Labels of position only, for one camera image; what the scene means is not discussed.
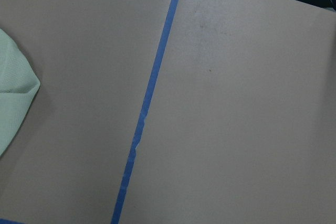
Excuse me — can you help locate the sage green long-sleeve shirt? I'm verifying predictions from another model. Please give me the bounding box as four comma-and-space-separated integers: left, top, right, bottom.
1, 30, 40, 154

